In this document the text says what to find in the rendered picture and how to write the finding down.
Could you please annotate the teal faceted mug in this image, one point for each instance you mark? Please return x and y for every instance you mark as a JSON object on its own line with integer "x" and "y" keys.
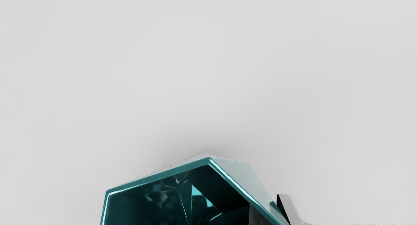
{"x": 182, "y": 192}

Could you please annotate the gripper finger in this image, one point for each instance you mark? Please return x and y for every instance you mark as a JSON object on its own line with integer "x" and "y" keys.
{"x": 290, "y": 209}

